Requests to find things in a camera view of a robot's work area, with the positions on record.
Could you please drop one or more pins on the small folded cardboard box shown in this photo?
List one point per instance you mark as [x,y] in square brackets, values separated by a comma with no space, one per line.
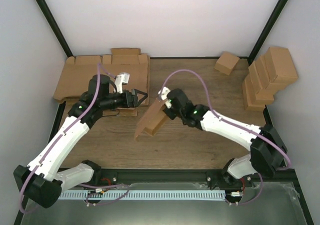
[226,63]

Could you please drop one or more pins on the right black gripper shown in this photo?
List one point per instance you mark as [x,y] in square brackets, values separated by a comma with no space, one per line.
[170,115]

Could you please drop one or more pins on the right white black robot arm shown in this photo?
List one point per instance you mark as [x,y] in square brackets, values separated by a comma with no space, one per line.
[266,150]

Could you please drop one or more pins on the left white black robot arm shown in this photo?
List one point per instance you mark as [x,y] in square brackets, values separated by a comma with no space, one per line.
[99,97]

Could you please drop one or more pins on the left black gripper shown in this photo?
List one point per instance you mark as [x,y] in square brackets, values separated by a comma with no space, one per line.
[134,103]

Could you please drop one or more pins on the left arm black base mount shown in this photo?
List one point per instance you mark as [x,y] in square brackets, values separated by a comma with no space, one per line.
[104,177]

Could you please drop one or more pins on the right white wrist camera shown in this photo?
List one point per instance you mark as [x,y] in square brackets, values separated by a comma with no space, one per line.
[163,95]

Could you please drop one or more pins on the black frame post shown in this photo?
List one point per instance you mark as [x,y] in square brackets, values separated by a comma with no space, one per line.
[42,4]
[276,12]

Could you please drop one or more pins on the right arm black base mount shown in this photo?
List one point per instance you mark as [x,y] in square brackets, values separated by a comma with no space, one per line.
[220,178]

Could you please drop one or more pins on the black aluminium frame rail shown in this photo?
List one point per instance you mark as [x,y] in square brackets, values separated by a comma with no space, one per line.
[160,175]

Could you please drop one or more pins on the right black frame post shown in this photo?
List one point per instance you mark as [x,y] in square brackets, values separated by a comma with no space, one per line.
[276,12]

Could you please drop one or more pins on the lowest stacked folded cardboard box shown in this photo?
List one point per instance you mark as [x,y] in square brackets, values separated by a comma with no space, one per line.
[247,101]

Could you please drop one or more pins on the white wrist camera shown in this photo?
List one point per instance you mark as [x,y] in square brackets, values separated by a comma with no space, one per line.
[120,80]
[163,95]

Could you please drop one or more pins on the left black frame post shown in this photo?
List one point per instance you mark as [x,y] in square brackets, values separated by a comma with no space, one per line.
[42,4]

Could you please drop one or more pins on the light blue slotted cable duct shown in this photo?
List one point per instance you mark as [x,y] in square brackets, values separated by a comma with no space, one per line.
[146,195]

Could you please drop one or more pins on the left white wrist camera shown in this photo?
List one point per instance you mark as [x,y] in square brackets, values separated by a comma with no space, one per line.
[120,80]

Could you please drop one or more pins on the stack of flat cardboard sheets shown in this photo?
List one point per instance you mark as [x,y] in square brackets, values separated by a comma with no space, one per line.
[78,71]

